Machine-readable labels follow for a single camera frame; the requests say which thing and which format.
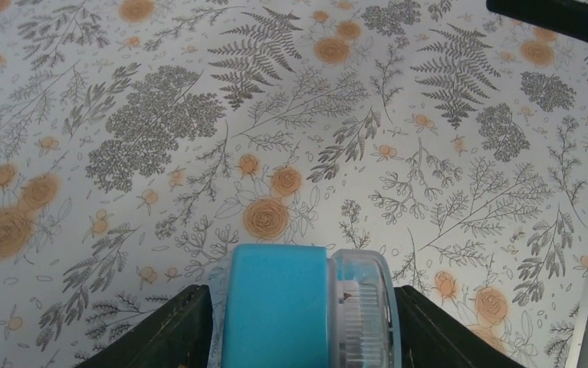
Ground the clear plastic metronome cover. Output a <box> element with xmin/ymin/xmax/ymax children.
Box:
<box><xmin>207</xmin><ymin>248</ymin><xmax>402</xmax><ymax>368</ymax></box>

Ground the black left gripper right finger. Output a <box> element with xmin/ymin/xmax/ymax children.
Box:
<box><xmin>394</xmin><ymin>285</ymin><xmax>520</xmax><ymax>368</ymax></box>

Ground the blue metronome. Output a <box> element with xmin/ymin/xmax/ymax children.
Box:
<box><xmin>221</xmin><ymin>244</ymin><xmax>330</xmax><ymax>368</ymax></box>

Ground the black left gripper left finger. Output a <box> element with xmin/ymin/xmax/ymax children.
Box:
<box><xmin>78</xmin><ymin>284</ymin><xmax>214</xmax><ymax>368</ymax></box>

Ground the floral patterned table mat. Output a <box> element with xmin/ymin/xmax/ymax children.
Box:
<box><xmin>0</xmin><ymin>1</ymin><xmax>588</xmax><ymax>367</ymax></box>

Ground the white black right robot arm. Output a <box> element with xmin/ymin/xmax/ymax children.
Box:
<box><xmin>486</xmin><ymin>0</ymin><xmax>588</xmax><ymax>43</ymax></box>

